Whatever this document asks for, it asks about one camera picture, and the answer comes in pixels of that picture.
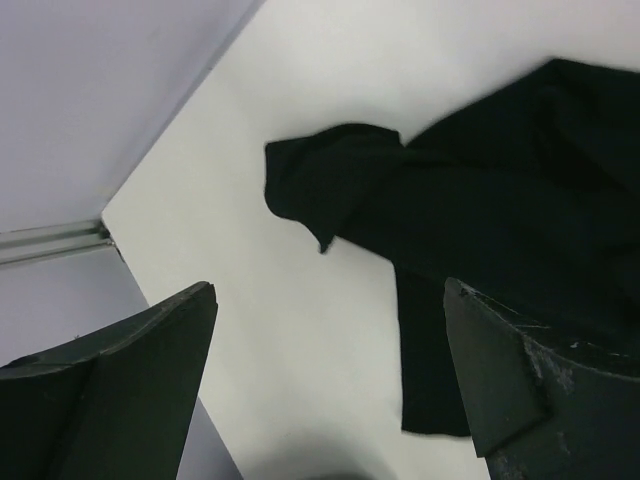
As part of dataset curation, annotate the black t-shirt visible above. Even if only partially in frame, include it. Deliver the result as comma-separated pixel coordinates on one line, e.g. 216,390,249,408
264,59,639,437

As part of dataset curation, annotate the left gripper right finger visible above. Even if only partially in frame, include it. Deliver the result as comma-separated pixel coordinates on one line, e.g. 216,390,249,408
444,279,639,479

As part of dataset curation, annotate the left aluminium frame post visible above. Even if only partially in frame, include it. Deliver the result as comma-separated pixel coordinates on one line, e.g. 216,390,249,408
1,219,115,267

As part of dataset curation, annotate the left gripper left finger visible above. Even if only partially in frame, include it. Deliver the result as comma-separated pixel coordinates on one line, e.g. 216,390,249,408
1,282,218,480

